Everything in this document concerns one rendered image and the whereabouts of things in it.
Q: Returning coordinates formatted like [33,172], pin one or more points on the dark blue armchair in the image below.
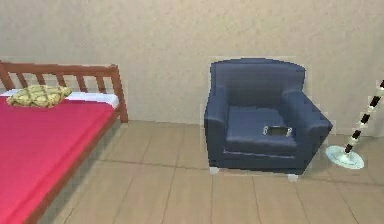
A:
[246,100]

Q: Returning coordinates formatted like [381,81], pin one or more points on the small black handheld device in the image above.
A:
[277,131]

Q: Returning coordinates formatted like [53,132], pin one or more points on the yellow patterned pillow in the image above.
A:
[38,96]

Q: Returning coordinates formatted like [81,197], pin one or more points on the striped floor lamp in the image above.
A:
[353,140]

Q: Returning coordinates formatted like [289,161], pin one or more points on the red bed with wooden frame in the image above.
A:
[40,140]

